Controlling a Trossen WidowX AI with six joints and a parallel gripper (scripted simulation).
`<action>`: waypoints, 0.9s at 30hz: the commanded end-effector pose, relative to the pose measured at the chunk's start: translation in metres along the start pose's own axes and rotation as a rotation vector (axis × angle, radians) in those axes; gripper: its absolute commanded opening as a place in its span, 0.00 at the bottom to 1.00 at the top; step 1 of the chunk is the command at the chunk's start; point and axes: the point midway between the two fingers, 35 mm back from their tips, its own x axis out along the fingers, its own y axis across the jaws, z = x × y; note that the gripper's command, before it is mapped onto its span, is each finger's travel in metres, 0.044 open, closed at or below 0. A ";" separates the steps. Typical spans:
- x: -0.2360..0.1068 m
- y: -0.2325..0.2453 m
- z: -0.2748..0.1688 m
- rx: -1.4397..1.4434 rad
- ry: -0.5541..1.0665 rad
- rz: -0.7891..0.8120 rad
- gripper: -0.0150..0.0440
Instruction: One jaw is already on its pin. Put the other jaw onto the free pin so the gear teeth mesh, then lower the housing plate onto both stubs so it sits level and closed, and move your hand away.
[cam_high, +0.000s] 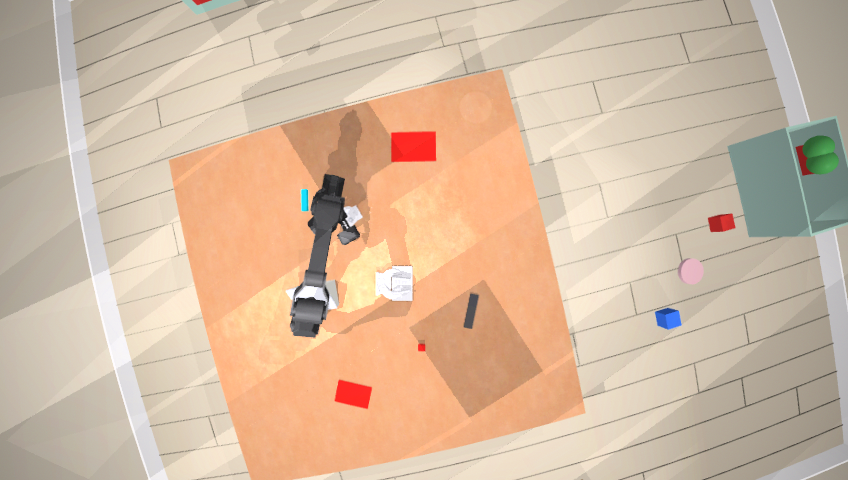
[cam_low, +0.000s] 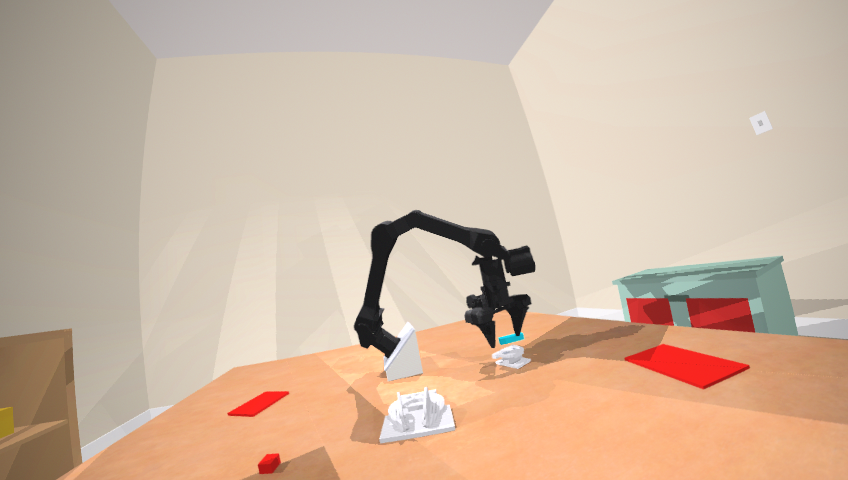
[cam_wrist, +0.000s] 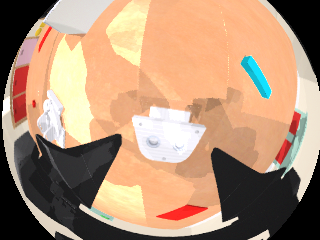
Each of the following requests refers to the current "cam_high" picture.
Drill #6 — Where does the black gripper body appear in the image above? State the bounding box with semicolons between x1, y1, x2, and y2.
337;209;360;245

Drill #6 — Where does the grey flat bar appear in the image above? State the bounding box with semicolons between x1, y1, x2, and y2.
464;294;479;329

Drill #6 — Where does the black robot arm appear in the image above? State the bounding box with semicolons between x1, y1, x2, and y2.
289;174;345;338

